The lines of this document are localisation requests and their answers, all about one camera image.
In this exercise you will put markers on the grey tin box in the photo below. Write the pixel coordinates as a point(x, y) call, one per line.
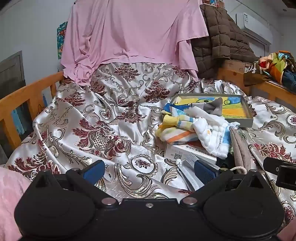
point(242, 122)

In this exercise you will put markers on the pink bed sheet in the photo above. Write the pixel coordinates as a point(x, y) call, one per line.
point(129, 30)

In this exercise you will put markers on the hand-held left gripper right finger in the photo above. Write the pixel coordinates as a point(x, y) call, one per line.
point(204, 172)

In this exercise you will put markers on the white quilted cloth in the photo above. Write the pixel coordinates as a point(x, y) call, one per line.
point(208, 136)

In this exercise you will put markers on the yellow cuffed striped sock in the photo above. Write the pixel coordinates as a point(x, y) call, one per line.
point(171, 120)

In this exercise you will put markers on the grey soft cloth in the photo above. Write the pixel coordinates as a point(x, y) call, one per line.
point(208, 107)

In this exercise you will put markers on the black soft cloth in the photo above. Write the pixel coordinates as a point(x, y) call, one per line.
point(224, 161)

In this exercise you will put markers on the white air conditioner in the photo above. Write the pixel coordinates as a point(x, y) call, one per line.
point(254, 25)

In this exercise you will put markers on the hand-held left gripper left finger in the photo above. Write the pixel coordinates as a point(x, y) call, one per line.
point(94, 172)

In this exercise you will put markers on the brown quilted jacket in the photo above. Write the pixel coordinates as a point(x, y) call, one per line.
point(219, 39)

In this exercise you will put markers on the floral satin blanket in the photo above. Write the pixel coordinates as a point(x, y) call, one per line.
point(92, 111)

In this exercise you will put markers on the white cardboard box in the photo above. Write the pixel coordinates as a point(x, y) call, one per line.
point(180, 150)

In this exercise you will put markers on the pink fluffy blanket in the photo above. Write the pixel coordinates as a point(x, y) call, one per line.
point(9, 197)

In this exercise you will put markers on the clear plastic zip pouch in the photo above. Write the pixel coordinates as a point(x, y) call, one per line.
point(187, 173)

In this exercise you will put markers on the wooden bed rail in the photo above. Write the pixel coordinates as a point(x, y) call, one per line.
point(27, 90)

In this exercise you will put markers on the striped towel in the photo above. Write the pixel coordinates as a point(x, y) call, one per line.
point(178, 135)

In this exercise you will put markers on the blue denim jeans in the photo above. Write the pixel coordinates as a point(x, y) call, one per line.
point(290, 81)

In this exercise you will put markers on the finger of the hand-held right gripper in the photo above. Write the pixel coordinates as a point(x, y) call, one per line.
point(277, 162)
point(286, 178)

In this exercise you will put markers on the colourful patterned cloth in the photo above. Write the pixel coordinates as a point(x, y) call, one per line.
point(277, 67)

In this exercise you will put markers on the brown printed cloth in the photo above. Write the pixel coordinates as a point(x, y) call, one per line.
point(252, 74)

